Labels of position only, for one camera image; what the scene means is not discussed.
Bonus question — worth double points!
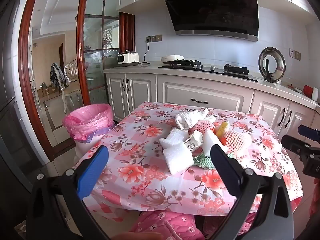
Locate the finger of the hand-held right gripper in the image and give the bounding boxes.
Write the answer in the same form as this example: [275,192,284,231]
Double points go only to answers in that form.
[297,124,320,137]
[281,134,320,157]

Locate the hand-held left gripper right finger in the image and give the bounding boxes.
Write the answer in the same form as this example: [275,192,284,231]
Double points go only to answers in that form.
[210,144,294,240]

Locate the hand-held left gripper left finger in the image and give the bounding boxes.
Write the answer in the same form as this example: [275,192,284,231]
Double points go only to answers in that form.
[26,145,110,240]

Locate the green striped cloth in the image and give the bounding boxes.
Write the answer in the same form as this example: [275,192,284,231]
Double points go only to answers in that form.
[192,152,238,169]

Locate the pink foam fruit net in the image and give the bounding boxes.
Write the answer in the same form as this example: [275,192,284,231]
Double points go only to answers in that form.
[220,130,252,153]
[192,120,218,134]

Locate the yellow sponge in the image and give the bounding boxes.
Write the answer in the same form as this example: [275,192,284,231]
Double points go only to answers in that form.
[215,121,230,138]

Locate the large white foam sheet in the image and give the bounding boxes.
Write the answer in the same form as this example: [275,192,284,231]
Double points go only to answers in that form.
[162,145,194,174]

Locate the trash bin with pink bag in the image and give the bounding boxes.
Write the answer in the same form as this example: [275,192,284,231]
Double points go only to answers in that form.
[62,103,114,160]

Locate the small white foam sheet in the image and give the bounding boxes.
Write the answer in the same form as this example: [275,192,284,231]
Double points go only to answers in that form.
[159,127,189,150]

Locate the white plastic bag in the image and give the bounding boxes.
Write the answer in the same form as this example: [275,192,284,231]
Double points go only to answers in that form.
[174,108,217,130]

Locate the person's right forearm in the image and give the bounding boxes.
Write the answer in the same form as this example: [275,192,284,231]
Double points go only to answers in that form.
[309,187,320,217]

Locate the white corner base cabinet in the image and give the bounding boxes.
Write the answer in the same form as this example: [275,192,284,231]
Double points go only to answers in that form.
[250,90,320,135]

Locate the pink floral tablecloth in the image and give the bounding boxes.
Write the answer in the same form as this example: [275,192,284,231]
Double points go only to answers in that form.
[74,101,304,220]

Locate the black lid stand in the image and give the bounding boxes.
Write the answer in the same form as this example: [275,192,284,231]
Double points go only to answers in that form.
[264,59,273,83]

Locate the steel pot lid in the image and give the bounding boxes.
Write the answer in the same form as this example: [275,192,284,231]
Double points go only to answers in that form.
[258,47,286,83]

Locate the white drawer front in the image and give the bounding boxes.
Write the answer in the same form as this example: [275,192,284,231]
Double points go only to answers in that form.
[157,75,254,113]

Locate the person's pink quilted pants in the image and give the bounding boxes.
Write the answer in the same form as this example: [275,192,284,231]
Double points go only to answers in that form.
[129,210,253,240]

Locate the double-door base cabinet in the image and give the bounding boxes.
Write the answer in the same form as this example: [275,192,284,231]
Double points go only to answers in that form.
[105,72,158,122]

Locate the black gas stove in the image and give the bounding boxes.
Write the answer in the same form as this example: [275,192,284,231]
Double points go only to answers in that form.
[158,59,259,82]

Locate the white dining chair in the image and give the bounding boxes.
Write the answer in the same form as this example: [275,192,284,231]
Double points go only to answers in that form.
[60,60,84,113]

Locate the patterned jacket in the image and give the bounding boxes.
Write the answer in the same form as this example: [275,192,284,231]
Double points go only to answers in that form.
[50,63,66,89]

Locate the dark grey refrigerator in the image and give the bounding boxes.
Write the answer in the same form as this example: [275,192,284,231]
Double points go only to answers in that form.
[0,0,48,230]

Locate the white rice cooker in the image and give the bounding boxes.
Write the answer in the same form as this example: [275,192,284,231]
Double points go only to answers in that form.
[117,50,140,67]

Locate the white electric pan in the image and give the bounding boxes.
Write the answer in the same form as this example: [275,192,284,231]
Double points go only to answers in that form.
[161,54,185,64]

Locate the wooden glass sliding door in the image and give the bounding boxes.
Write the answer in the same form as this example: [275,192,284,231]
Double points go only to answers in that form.
[76,0,120,105]

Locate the black range hood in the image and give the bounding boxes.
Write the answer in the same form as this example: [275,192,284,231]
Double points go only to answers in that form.
[159,0,259,42]

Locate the wooden door frame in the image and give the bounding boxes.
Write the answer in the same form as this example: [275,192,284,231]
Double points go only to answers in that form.
[18,0,135,162]

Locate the black power cable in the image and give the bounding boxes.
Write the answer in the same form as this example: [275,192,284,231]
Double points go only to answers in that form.
[139,40,151,65]

